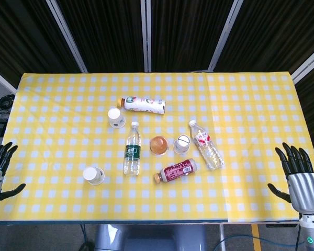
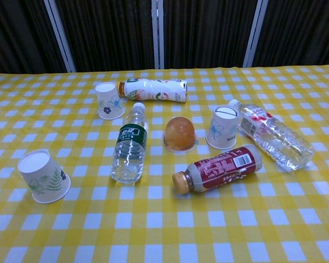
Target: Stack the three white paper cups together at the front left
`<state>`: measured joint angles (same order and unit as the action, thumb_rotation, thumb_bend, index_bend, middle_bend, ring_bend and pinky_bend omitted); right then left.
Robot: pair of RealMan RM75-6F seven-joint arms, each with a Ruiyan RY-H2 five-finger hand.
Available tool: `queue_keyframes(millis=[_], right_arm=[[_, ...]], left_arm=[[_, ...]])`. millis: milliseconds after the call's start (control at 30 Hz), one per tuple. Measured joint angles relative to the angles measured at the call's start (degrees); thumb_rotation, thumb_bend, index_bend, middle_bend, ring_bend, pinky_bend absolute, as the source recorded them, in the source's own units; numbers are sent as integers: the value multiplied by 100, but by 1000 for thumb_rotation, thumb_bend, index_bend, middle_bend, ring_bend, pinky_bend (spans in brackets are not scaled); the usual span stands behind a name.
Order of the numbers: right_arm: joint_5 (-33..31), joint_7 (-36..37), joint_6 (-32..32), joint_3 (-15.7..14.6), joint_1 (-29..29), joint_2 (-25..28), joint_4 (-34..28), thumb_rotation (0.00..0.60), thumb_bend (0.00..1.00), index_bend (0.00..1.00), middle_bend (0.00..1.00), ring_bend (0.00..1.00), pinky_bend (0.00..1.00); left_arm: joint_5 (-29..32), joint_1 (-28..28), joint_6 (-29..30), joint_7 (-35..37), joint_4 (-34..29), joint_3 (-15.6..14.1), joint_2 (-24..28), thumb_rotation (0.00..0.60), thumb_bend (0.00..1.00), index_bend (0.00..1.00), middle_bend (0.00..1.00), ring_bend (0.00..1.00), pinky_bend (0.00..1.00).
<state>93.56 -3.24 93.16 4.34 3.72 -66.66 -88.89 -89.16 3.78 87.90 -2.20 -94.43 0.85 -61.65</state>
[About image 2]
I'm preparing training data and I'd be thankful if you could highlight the paper cup purple flower print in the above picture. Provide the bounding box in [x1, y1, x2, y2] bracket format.
[94, 82, 125, 121]

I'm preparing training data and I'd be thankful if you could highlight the red label water bottle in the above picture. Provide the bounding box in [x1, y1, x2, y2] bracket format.
[228, 99, 316, 173]

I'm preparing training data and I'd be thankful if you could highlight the yellow white checkered tablecloth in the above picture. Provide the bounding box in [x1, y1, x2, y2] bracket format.
[0, 63, 329, 263]

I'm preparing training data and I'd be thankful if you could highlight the paper cup green fern print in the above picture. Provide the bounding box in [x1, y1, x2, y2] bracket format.
[17, 149, 72, 205]

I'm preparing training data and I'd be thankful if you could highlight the orange jelly cup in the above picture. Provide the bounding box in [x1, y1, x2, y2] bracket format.
[161, 116, 201, 153]

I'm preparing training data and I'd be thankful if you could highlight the brown coffee bottle red label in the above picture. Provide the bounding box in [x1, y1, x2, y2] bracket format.
[172, 145, 264, 196]

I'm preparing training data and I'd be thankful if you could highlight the white peach drink bottle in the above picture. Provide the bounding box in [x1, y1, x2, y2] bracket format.
[116, 77, 189, 103]

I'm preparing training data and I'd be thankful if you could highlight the green label water bottle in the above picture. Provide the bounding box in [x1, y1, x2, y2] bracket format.
[110, 102, 150, 185]

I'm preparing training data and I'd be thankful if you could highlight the silver aluminium frame bar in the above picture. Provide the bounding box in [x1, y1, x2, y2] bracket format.
[151, 0, 166, 70]
[43, 0, 77, 73]
[242, 0, 270, 68]

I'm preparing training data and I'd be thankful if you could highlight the paper cup line-marked base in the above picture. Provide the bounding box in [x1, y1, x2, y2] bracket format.
[205, 104, 241, 151]

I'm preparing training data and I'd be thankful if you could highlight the dark pleated partition panel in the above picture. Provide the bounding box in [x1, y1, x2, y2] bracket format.
[54, 0, 156, 73]
[0, 0, 72, 79]
[253, 0, 329, 68]
[163, 0, 258, 70]

